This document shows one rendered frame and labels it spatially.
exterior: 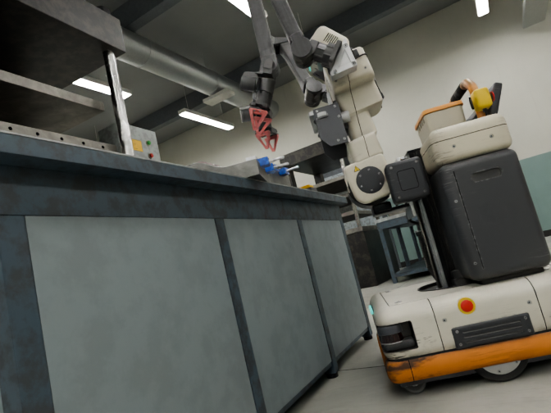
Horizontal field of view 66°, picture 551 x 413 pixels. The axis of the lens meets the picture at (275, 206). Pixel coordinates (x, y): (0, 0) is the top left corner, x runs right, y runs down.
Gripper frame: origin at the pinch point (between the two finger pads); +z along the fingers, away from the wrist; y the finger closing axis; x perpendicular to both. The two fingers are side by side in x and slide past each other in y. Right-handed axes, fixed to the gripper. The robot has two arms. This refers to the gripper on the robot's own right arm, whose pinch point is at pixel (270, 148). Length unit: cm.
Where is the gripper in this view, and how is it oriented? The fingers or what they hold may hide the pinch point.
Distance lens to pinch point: 191.9
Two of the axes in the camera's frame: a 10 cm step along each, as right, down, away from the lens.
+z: 2.1, 9.7, -1.5
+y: -4.3, -0.5, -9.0
